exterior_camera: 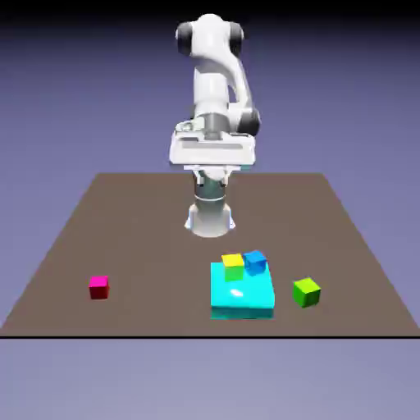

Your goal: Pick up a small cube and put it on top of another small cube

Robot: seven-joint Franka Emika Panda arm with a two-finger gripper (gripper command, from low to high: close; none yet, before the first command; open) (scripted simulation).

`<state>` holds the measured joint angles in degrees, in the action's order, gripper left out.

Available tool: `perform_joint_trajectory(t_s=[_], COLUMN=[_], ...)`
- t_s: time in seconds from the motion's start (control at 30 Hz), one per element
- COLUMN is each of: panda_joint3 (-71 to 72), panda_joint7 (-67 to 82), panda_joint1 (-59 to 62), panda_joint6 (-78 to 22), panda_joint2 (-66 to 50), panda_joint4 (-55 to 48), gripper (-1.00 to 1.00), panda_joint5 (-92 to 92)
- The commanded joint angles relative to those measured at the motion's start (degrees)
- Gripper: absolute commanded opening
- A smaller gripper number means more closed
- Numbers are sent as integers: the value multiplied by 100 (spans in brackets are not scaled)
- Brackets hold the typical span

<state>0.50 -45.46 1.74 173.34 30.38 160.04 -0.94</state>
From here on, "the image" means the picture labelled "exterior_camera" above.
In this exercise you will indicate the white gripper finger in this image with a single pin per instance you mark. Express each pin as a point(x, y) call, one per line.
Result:
point(199, 177)
point(225, 178)

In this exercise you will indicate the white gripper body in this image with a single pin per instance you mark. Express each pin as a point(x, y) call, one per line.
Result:
point(212, 151)

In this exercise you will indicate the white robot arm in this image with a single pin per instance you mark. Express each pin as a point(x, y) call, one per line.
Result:
point(210, 65)

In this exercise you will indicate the small yellow cube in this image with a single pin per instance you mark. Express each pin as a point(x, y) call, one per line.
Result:
point(233, 266)

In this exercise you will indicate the small blue cube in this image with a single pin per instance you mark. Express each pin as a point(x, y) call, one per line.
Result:
point(255, 262)

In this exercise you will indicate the small green cube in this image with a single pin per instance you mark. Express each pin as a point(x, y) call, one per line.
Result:
point(306, 292)

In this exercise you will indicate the small pink cube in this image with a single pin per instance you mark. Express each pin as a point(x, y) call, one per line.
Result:
point(98, 287)

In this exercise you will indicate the large cyan box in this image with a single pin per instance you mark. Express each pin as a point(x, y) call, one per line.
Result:
point(242, 295)

